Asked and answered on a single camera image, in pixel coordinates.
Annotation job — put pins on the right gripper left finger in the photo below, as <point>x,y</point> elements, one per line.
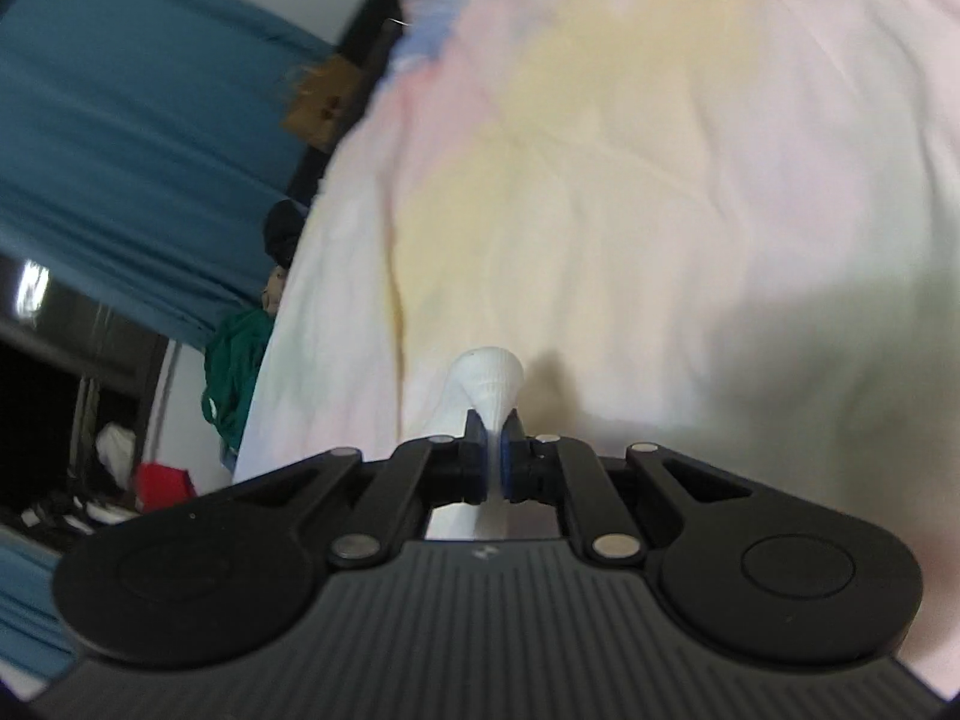
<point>225,574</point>

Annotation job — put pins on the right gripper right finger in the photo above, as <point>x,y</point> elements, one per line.
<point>754,573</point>

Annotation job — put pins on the white sweatpants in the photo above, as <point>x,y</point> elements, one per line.
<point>484,404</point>

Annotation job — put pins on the red garment on rack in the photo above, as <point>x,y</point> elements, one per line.
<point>159,487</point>

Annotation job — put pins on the left blue curtain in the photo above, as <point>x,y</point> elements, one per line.
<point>33,638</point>

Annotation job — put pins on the blue curtain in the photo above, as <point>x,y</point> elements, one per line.
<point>142,147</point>
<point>33,638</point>

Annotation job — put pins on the green garment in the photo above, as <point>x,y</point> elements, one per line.
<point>231,364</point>

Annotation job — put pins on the dark window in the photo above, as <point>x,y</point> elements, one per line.
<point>78,383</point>

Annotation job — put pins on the pastel tie-dye bed sheet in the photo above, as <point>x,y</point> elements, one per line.
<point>725,226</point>

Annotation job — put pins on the right blue curtain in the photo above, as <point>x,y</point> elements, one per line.
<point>142,147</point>

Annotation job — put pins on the brown paper bag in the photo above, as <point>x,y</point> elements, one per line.
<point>320,99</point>

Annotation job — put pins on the black sofa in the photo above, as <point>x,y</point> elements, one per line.
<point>367,42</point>

